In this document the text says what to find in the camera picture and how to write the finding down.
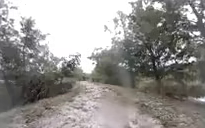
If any pale dirt gravel path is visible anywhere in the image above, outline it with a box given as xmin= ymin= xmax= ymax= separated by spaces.
xmin=29 ymin=80 xmax=164 ymax=128

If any row of trees and bushes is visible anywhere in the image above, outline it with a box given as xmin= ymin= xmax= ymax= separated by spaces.
xmin=88 ymin=0 xmax=205 ymax=104
xmin=0 ymin=0 xmax=88 ymax=106

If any dry leaf-strewn verge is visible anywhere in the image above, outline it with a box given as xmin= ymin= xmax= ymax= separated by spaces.
xmin=0 ymin=83 xmax=83 ymax=128
xmin=116 ymin=83 xmax=205 ymax=128

